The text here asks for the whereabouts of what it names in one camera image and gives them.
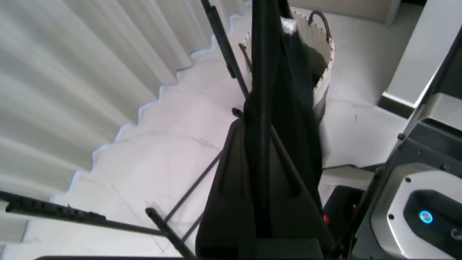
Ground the black short-sleeved shirt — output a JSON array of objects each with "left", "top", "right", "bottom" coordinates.
[{"left": 243, "top": 0, "right": 326, "bottom": 239}]

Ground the white laundry basket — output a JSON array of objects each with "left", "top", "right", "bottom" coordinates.
[{"left": 238, "top": 9, "right": 336, "bottom": 124}]

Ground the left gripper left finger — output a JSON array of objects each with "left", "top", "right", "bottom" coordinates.
[{"left": 196, "top": 118, "right": 261, "bottom": 260}]

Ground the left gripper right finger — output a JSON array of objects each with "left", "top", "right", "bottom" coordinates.
[{"left": 269, "top": 125, "right": 336, "bottom": 260}]

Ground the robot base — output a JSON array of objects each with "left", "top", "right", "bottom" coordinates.
[{"left": 323, "top": 25, "right": 462, "bottom": 260}]

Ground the black clothes rack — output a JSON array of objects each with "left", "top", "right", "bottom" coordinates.
[{"left": 0, "top": 0, "right": 252, "bottom": 260}]

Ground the white curtain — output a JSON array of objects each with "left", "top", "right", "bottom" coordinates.
[{"left": 0, "top": 0, "right": 250, "bottom": 245}]

